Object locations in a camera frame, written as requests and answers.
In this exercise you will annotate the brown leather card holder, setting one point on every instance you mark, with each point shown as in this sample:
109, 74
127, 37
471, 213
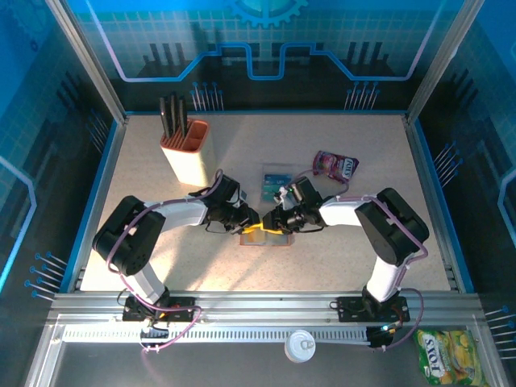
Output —
282, 241

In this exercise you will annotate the teal credit card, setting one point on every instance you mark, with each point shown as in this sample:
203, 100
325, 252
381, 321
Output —
268, 194

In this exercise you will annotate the clear plastic tray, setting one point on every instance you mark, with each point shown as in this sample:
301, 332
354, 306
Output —
278, 168

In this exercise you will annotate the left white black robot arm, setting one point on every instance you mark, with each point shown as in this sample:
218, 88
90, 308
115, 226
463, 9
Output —
181, 211

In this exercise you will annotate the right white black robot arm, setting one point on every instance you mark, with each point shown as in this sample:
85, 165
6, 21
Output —
338, 209

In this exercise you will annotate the purple candy bag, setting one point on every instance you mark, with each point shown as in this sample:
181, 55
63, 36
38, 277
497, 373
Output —
334, 165

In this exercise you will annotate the beige orange knife block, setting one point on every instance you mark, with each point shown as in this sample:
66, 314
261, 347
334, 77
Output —
193, 157

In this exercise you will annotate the white round lid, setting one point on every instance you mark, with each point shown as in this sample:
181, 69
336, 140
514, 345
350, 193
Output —
300, 346

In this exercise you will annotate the yellow candy bag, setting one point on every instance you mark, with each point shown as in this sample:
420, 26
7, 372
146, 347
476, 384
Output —
447, 359

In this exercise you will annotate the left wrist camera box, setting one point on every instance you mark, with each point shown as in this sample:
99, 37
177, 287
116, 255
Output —
229, 188

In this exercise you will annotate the aluminium frame rail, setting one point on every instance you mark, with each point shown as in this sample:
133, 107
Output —
262, 304

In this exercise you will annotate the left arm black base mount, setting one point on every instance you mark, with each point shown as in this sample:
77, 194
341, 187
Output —
181, 310

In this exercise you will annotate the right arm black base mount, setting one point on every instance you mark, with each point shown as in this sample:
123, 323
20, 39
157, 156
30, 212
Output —
350, 309

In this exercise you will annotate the aluminium frame post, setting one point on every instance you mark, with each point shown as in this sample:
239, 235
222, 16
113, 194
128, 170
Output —
439, 64
88, 64

